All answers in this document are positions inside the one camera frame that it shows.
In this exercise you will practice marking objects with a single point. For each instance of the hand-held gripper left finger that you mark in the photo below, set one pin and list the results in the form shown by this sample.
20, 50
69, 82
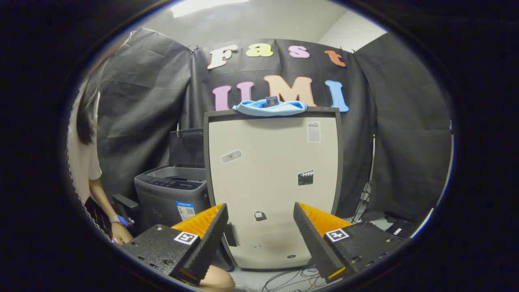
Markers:
211, 239

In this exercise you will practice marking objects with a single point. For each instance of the black chair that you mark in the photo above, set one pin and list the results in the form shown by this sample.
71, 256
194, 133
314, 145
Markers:
125, 201

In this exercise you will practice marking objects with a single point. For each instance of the grey washing machine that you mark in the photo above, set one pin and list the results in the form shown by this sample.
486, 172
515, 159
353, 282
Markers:
166, 198

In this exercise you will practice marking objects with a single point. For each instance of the beige cabinet with dark frame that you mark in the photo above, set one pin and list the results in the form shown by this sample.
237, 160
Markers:
271, 162

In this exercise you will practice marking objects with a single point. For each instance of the small blue box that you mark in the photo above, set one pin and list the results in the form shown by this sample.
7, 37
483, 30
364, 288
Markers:
272, 101

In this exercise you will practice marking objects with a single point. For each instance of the black backdrop cloth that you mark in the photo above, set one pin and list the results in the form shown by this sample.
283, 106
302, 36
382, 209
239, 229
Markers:
146, 101

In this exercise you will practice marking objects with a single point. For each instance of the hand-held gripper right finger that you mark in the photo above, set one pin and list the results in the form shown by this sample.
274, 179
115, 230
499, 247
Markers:
310, 239

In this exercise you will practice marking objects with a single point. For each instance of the light blue garment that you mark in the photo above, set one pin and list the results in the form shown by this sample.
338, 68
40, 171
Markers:
259, 109

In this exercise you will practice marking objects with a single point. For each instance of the black device with white label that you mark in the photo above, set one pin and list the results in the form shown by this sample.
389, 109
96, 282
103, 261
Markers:
399, 229

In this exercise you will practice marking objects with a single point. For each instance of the black tripod stand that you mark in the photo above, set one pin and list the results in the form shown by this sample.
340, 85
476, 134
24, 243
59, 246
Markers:
367, 190

